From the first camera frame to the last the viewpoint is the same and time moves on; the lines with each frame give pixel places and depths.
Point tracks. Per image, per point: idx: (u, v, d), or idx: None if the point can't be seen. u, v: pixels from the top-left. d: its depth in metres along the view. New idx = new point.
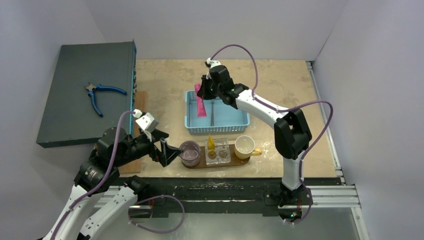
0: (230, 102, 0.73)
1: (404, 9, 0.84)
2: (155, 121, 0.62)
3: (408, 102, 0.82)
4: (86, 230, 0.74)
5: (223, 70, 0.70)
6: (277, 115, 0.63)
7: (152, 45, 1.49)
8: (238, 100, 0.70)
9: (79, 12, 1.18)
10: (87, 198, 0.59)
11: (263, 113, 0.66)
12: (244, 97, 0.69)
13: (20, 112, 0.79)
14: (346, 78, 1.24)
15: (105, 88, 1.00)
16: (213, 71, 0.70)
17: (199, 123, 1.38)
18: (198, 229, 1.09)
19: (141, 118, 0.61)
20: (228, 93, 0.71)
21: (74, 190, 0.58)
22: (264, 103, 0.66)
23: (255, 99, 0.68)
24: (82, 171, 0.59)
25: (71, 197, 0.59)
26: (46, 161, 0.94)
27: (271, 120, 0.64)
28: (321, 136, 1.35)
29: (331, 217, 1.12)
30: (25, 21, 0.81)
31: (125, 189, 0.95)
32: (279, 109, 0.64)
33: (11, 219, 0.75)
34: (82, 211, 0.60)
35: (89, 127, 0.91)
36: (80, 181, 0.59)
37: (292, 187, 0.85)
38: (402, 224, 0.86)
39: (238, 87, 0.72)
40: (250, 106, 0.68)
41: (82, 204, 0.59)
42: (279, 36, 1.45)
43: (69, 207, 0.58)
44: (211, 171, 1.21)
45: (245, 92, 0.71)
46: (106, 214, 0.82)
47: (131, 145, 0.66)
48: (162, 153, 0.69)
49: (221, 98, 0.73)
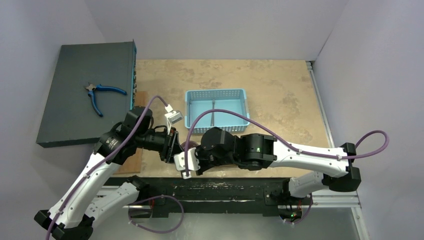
0: (260, 164, 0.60)
1: (405, 10, 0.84)
2: (180, 116, 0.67)
3: (409, 102, 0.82)
4: (91, 212, 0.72)
5: (224, 137, 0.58)
6: (341, 163, 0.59)
7: (152, 45, 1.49)
8: (280, 162, 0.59)
9: (79, 12, 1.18)
10: (104, 166, 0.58)
11: (321, 166, 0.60)
12: (286, 155, 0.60)
13: (20, 112, 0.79)
14: (346, 78, 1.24)
15: (105, 88, 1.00)
16: (215, 145, 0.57)
17: (199, 123, 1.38)
18: (198, 230, 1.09)
19: (169, 111, 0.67)
20: (254, 157, 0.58)
21: (94, 157, 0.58)
22: (318, 154, 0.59)
23: (301, 153, 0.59)
24: (103, 139, 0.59)
25: (89, 165, 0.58)
26: (46, 161, 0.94)
27: (337, 171, 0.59)
28: (322, 135, 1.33)
29: (331, 218, 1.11)
30: (25, 21, 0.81)
31: (128, 184, 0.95)
32: (341, 156, 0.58)
33: (9, 220, 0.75)
34: (98, 180, 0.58)
35: (90, 127, 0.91)
36: (100, 150, 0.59)
37: (301, 196, 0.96)
38: (403, 223, 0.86)
39: (254, 141, 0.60)
40: (297, 162, 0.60)
41: (100, 172, 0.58)
42: (279, 35, 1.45)
43: (85, 174, 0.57)
44: (211, 171, 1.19)
45: (278, 146, 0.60)
46: (111, 201, 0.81)
47: (149, 134, 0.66)
48: (170, 147, 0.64)
49: (247, 167, 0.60)
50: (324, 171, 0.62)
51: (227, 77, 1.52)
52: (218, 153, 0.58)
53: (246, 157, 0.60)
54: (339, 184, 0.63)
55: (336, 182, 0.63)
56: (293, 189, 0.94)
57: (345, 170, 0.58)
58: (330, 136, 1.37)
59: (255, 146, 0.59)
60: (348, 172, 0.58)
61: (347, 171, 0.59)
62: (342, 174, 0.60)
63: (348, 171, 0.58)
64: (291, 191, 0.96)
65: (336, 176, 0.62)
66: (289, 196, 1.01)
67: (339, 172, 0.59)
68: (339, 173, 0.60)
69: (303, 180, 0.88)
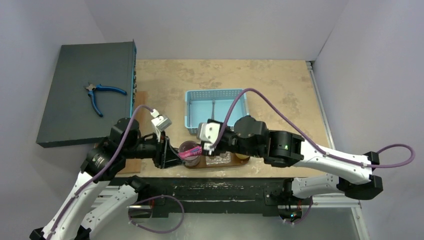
0: (285, 162, 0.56)
1: (405, 10, 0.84)
2: (168, 121, 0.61)
3: (409, 101, 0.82)
4: (87, 223, 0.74)
5: (263, 129, 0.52)
6: (365, 171, 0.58)
7: (152, 45, 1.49)
8: (306, 161, 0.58)
9: (79, 12, 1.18)
10: (92, 185, 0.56)
11: (346, 171, 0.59)
12: (313, 156, 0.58)
13: (20, 112, 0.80)
14: (346, 78, 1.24)
15: (105, 88, 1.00)
16: (251, 135, 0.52)
17: (199, 123, 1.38)
18: (198, 230, 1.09)
19: (156, 117, 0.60)
20: (281, 154, 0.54)
21: (81, 177, 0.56)
22: (343, 159, 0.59)
23: (328, 156, 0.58)
24: (89, 157, 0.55)
25: (77, 184, 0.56)
26: (46, 161, 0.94)
27: (360, 178, 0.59)
28: (322, 135, 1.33)
29: (331, 218, 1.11)
30: (26, 21, 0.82)
31: (126, 187, 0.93)
32: (365, 164, 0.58)
33: (9, 219, 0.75)
34: (88, 198, 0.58)
35: (89, 127, 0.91)
36: (86, 168, 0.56)
37: (303, 197, 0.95)
38: (403, 223, 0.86)
39: (284, 137, 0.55)
40: (322, 165, 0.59)
41: (88, 191, 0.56)
42: (279, 35, 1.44)
43: (74, 194, 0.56)
44: (211, 171, 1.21)
45: (306, 146, 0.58)
46: (108, 208, 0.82)
47: (139, 143, 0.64)
48: (163, 152, 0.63)
49: (271, 163, 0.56)
50: (346, 177, 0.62)
51: (227, 77, 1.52)
52: (249, 142, 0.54)
53: (273, 152, 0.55)
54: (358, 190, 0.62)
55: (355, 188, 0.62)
56: (298, 189, 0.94)
57: (368, 177, 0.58)
58: (330, 136, 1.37)
59: (283, 143, 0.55)
60: (370, 180, 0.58)
61: (370, 179, 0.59)
62: (363, 182, 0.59)
63: (370, 180, 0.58)
64: (294, 190, 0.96)
65: (356, 183, 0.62)
66: (288, 194, 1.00)
67: (362, 180, 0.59)
68: (361, 180, 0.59)
69: (312, 182, 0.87)
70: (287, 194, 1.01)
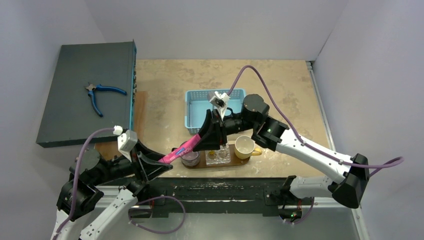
0: (267, 144, 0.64)
1: (405, 11, 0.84)
2: (132, 139, 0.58)
3: (408, 101, 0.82)
4: (87, 237, 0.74)
5: (265, 109, 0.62)
6: (341, 167, 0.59)
7: (152, 45, 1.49)
8: (283, 146, 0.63)
9: (79, 12, 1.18)
10: (71, 222, 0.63)
11: (321, 164, 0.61)
12: (291, 142, 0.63)
13: (20, 112, 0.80)
14: (346, 78, 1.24)
15: (105, 88, 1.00)
16: (254, 111, 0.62)
17: (199, 123, 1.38)
18: (198, 230, 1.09)
19: (120, 136, 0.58)
20: (264, 135, 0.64)
21: (60, 214, 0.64)
22: (321, 151, 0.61)
23: (305, 145, 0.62)
24: (60, 197, 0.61)
25: (57, 222, 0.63)
26: (46, 161, 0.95)
27: (335, 173, 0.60)
28: (322, 134, 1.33)
29: (331, 217, 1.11)
30: (26, 20, 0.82)
31: (125, 191, 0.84)
32: (343, 160, 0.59)
33: (10, 219, 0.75)
34: (71, 232, 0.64)
35: (89, 127, 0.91)
36: (62, 206, 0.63)
37: (299, 196, 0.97)
38: (402, 223, 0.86)
39: (273, 124, 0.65)
40: (299, 153, 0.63)
41: (68, 228, 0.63)
42: (279, 35, 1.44)
43: (55, 231, 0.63)
44: (211, 171, 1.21)
45: (288, 134, 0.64)
46: (108, 218, 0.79)
47: (112, 167, 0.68)
48: (141, 169, 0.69)
49: (256, 141, 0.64)
50: (325, 173, 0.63)
51: (228, 77, 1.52)
52: (249, 118, 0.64)
53: (261, 133, 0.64)
54: (340, 194, 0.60)
55: (340, 191, 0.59)
56: (295, 186, 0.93)
57: (342, 174, 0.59)
58: (330, 136, 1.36)
59: (269, 128, 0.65)
60: (345, 177, 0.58)
61: (345, 176, 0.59)
62: (340, 180, 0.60)
63: (345, 176, 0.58)
64: (292, 187, 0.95)
65: (337, 181, 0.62)
66: (286, 190, 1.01)
67: (337, 176, 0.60)
68: (337, 177, 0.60)
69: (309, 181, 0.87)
70: (284, 189, 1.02)
